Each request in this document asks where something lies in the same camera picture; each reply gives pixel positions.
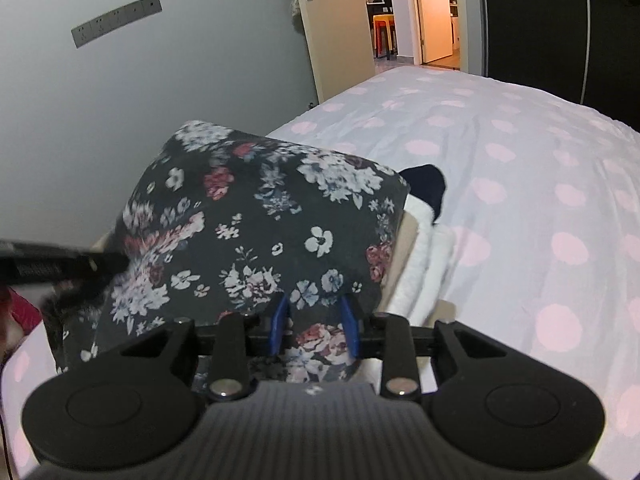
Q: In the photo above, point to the folded white towel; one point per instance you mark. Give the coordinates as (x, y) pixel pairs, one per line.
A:
(425, 260)

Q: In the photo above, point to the folded khaki cloth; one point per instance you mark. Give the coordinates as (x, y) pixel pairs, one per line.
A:
(407, 240)

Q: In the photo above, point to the cream bedroom door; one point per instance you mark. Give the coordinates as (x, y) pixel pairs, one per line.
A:
(335, 25)

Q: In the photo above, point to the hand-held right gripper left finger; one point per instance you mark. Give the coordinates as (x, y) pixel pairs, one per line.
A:
(279, 325)

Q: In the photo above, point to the pink pillow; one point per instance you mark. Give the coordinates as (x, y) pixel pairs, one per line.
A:
(20, 310)

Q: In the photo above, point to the pink polka dot bed sheet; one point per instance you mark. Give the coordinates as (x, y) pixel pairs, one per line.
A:
(525, 200)

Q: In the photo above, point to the dark wardrobe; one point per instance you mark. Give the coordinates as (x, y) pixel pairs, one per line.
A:
(540, 25)

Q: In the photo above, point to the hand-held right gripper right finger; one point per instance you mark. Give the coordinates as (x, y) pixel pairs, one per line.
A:
(351, 330)

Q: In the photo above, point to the grey wall socket strip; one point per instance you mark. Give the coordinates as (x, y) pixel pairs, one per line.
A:
(116, 20)

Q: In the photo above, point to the dark floral pants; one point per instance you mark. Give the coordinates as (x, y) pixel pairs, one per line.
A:
(250, 220)

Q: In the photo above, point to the yellow stool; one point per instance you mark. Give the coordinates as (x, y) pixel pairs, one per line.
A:
(382, 30)

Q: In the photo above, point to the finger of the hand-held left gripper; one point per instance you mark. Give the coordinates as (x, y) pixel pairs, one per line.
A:
(107, 264)

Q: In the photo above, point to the dark navy cloth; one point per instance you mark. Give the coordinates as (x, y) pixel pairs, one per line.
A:
(427, 185)

